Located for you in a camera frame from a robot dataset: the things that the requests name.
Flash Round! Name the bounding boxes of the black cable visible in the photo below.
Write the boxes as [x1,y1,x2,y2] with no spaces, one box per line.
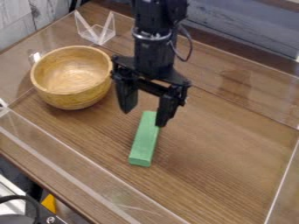
[0,195,42,224]

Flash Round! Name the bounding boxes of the clear acrylic corner bracket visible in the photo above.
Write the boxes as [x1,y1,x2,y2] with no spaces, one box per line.
[73,11,116,46]

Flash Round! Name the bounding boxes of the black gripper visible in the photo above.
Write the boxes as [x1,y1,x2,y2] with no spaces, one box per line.
[110,29,190,127]

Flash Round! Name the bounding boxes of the black device with logo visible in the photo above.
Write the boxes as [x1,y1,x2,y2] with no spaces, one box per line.
[23,204,67,224]

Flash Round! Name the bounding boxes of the clear acrylic barrier wall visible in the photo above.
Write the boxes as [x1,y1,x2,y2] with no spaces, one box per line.
[0,16,299,224]

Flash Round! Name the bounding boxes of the green rectangular block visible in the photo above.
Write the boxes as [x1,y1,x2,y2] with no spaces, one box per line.
[128,111,160,167]

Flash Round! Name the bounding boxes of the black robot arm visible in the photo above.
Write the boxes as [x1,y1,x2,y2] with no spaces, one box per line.
[110,0,192,127]

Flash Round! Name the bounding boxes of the yellow object under table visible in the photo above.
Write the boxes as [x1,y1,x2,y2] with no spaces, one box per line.
[41,194,57,214]

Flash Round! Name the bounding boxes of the brown wooden bowl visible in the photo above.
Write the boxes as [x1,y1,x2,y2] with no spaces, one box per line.
[30,45,112,110]

